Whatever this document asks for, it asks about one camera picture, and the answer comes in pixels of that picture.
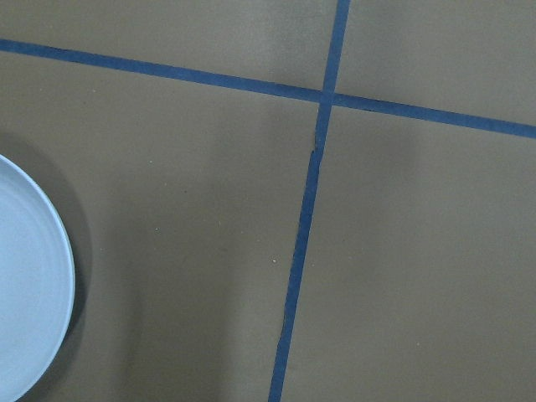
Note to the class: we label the blue plate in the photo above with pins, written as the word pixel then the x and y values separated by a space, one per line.
pixel 37 281

